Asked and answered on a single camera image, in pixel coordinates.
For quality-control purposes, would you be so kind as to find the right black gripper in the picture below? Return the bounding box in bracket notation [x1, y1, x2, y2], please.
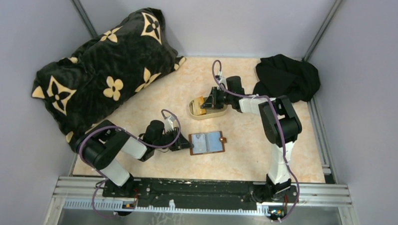
[201, 86, 233, 111]

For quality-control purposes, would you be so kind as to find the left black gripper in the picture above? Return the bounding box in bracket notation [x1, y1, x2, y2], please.
[153, 126, 194, 152]

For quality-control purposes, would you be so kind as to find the beige oval tray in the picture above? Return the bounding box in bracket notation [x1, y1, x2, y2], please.
[188, 99, 228, 121]

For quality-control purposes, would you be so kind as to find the gold credit card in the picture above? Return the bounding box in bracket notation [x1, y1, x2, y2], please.
[191, 103, 202, 116]
[192, 96, 207, 116]

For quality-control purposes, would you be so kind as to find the brown leather card holder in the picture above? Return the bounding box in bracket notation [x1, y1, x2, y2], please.
[189, 131, 228, 156]

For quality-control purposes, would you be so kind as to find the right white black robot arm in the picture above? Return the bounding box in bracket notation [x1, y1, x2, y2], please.
[201, 74, 302, 201]

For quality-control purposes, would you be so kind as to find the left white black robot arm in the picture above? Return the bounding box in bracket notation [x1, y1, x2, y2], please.
[68, 120, 193, 197]

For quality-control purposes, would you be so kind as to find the crumpled black cloth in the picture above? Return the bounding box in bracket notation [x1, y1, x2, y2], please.
[253, 54, 321, 103]

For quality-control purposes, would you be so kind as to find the black floral plush pillow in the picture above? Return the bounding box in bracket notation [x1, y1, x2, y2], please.
[31, 7, 186, 143]

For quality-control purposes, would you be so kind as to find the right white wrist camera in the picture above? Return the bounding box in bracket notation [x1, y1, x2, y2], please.
[215, 74, 227, 90]

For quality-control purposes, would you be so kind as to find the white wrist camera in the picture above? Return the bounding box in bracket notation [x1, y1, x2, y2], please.
[164, 116, 179, 133]
[215, 74, 227, 90]

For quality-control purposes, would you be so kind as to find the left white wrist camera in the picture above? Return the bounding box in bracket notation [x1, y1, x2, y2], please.
[164, 116, 179, 133]

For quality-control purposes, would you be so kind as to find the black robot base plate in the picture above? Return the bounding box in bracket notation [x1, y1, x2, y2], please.
[103, 175, 298, 214]

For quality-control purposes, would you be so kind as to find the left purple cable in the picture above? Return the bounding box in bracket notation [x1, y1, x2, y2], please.
[76, 106, 183, 221]

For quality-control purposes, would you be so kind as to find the purple cable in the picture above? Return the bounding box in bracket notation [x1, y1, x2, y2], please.
[207, 59, 305, 223]
[76, 106, 183, 221]

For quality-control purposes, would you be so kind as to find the white toothed cable rail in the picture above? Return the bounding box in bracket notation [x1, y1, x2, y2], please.
[63, 198, 270, 217]

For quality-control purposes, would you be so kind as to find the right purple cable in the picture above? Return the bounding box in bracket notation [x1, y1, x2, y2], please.
[207, 59, 305, 223]

